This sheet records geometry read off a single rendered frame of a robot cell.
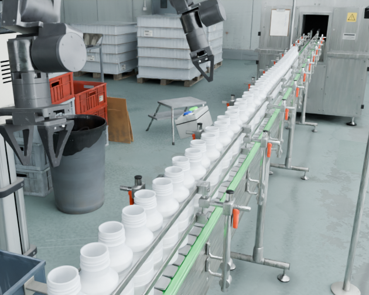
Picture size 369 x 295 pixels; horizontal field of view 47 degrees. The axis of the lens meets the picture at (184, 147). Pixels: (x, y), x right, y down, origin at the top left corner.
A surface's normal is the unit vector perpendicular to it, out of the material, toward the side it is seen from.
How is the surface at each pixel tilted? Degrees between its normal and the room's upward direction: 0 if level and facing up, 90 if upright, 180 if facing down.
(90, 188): 94
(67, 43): 83
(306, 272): 0
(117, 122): 100
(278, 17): 89
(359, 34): 90
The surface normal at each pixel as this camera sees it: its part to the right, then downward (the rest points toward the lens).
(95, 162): 0.79, 0.27
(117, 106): -0.29, 0.54
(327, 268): 0.01, -0.94
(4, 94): 0.94, 0.12
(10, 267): -0.33, 0.31
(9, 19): -0.48, -0.05
